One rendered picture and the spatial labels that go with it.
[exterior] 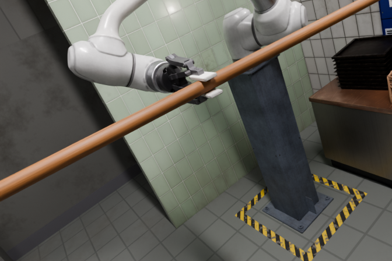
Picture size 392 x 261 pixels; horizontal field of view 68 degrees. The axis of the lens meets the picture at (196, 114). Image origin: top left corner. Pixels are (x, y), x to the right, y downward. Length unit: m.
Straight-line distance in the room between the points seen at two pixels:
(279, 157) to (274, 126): 0.18
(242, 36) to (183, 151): 0.96
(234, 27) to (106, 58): 0.75
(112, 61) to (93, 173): 2.25
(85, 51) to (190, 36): 1.22
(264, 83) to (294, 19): 0.34
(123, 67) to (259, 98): 0.81
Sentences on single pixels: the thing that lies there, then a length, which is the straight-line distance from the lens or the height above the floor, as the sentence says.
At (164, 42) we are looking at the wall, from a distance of 1.87.
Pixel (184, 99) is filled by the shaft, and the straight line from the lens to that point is 0.58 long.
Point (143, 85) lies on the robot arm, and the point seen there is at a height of 1.25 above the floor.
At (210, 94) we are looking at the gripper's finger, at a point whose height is 1.24.
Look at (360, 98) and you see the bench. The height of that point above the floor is 0.58.
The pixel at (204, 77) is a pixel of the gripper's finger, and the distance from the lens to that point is 0.58.
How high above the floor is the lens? 1.44
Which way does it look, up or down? 22 degrees down
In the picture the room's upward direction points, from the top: 24 degrees counter-clockwise
